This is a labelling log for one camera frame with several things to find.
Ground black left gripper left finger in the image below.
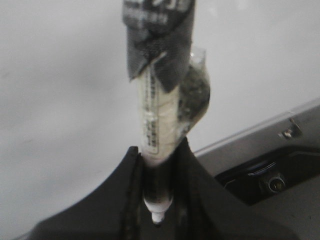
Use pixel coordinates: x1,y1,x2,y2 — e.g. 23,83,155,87
27,146,143,240

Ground white whiteboard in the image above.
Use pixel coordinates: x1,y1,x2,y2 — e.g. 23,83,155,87
0,0,320,240

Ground grey whiteboard marker tray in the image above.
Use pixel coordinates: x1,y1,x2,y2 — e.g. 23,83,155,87
195,99,320,240

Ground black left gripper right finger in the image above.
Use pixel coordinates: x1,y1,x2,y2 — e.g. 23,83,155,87
173,138,299,240

